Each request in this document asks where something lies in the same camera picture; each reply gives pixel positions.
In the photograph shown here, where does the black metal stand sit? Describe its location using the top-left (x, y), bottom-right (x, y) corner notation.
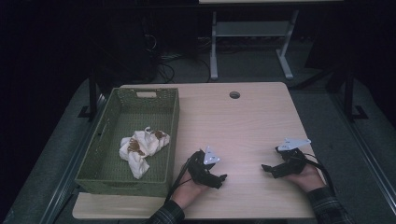
top-left (341, 66), bottom-right (370, 123)
top-left (78, 69), bottom-right (105, 121)

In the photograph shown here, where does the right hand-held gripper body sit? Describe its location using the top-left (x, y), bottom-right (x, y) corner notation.
top-left (274, 137), bottom-right (312, 179)

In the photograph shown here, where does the white stained cloth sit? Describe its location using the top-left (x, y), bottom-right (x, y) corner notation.
top-left (118, 126), bottom-right (172, 180)

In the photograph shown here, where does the person's right hand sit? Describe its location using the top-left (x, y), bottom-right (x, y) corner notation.
top-left (284, 162), bottom-right (327, 193)

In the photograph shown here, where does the white metal table frame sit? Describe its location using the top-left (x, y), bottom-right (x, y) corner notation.
top-left (208, 8), bottom-right (301, 81)

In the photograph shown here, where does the person's left hand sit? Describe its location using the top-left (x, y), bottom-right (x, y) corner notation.
top-left (170, 170), bottom-right (210, 210)

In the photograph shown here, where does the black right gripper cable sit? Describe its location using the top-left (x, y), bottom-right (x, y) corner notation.
top-left (302, 152), bottom-right (337, 197)

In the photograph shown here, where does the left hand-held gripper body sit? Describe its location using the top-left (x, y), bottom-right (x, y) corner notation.
top-left (186, 146), bottom-right (222, 189)

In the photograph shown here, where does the aluminium rail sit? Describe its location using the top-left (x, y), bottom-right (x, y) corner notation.
top-left (329, 92), bottom-right (396, 217)
top-left (39, 92), bottom-right (109, 224)

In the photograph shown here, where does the green woven basket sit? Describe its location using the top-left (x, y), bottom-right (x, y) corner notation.
top-left (74, 87), bottom-right (181, 198)

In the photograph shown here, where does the bundle of floor cables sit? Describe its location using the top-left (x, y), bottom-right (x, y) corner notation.
top-left (141, 18), bottom-right (213, 85)

